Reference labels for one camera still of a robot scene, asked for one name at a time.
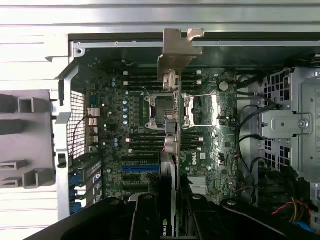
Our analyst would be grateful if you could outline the grey parts rack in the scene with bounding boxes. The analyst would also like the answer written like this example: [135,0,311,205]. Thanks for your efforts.
[0,89,57,191]

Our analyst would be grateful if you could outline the metal disk bay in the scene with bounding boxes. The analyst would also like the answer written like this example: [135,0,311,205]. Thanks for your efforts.
[259,67,320,183]

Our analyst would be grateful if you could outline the metal CPU socket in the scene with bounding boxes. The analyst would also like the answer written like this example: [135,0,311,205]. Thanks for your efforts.
[143,91,221,131]

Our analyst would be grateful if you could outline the black cable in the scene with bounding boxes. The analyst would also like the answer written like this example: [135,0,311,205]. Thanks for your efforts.
[236,134,266,177]

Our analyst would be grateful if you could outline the green motherboard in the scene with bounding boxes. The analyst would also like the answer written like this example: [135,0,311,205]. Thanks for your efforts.
[84,57,238,201]

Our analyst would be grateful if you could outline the red yellow black wire bundle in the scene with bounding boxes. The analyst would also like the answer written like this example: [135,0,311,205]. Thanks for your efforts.
[271,201,314,226]

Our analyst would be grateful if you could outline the grey metal PC case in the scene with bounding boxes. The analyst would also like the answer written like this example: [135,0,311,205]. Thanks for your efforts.
[44,32,320,240]

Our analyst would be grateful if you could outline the red black twisted wire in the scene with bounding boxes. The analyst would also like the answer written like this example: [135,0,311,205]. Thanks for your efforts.
[69,114,99,159]

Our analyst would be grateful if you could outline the blue expansion slot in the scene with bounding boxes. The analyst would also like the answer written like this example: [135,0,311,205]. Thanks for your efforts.
[121,164,161,174]

